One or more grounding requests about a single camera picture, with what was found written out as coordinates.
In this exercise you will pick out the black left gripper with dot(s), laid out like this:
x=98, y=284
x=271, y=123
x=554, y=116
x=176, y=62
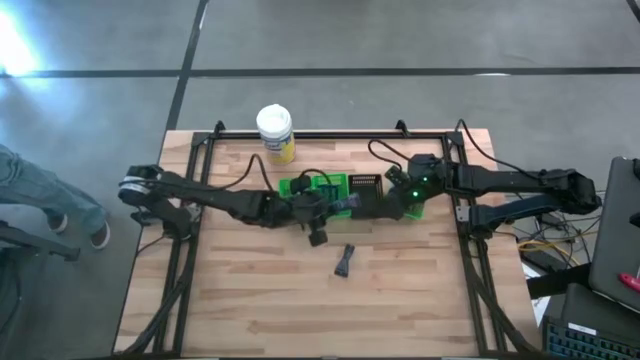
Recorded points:
x=305, y=210

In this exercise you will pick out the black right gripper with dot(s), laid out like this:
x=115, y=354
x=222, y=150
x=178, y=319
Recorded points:
x=422, y=180

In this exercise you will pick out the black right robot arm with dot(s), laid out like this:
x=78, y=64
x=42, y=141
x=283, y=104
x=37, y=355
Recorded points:
x=500, y=180

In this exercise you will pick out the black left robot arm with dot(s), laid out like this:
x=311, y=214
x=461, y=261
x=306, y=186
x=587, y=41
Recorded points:
x=210, y=192

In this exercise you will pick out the black plastic basket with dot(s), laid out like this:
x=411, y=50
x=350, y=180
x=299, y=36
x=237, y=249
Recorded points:
x=366, y=190

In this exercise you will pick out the yellow white wipes canister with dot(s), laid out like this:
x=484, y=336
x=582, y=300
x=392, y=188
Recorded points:
x=275, y=125

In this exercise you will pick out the white paper sheet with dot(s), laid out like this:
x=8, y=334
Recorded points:
x=542, y=310

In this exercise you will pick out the black power supply box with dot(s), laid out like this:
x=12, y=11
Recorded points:
x=560, y=280

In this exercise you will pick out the dark grey laptop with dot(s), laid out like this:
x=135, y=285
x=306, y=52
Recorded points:
x=617, y=225

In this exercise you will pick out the backlit black keyboard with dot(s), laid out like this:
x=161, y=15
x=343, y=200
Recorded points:
x=580, y=345

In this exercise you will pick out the black stand leg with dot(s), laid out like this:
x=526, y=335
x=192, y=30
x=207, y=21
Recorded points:
x=40, y=245

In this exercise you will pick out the person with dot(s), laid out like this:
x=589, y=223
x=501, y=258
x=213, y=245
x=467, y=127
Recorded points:
x=30, y=185

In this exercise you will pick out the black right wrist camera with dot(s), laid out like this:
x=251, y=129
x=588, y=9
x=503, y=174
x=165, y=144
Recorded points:
x=393, y=173

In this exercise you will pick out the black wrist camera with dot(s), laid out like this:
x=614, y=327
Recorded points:
x=300, y=185
x=393, y=173

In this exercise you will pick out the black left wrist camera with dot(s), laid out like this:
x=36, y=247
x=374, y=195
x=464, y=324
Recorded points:
x=300, y=185

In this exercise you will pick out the black aluminium rig frame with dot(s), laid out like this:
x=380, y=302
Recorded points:
x=425, y=135

